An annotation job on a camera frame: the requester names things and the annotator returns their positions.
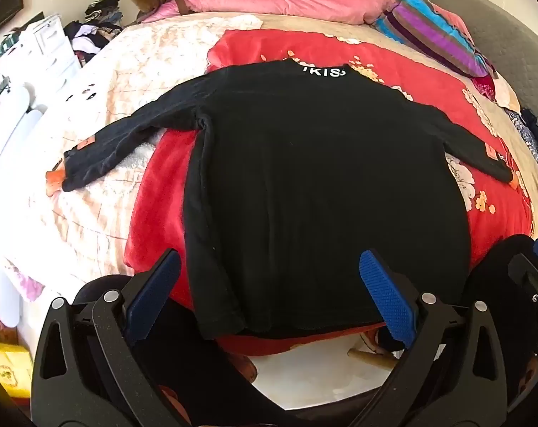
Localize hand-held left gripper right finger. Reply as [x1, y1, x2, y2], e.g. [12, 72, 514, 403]
[359, 249, 514, 427]

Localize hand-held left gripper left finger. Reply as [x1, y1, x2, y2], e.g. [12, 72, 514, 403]
[31, 249, 183, 427]

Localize black long-sleeve shirt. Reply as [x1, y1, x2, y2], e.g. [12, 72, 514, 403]
[62, 60, 516, 343]

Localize pile of dark clothes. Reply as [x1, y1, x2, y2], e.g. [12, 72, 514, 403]
[64, 0, 127, 67]

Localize wooden stool leg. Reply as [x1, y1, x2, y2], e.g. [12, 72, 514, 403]
[347, 348, 396, 371]

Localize red floral blanket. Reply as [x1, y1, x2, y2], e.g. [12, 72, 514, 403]
[124, 29, 534, 357]

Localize person's dark pants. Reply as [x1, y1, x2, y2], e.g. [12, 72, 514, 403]
[80, 233, 538, 427]

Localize dark blue patterned cloth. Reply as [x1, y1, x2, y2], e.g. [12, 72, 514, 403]
[502, 107, 538, 165]

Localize yellow box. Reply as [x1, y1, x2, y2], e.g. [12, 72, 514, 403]
[0, 340, 34, 399]

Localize maroon velvet cloth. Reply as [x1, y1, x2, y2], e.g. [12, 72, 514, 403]
[471, 73, 496, 101]

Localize peach and white patterned blanket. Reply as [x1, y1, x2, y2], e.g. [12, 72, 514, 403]
[0, 13, 263, 303]

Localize grey quilted headboard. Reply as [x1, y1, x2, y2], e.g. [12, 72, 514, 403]
[420, 0, 538, 143]

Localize white plastic chair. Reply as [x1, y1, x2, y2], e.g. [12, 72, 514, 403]
[0, 84, 52, 241]

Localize striped plush pillow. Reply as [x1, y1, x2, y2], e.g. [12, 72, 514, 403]
[376, 0, 496, 78]

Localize white drawer cabinet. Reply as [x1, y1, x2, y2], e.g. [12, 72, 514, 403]
[0, 13, 80, 94]

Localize pink quilt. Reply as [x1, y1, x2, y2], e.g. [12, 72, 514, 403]
[142, 0, 396, 25]

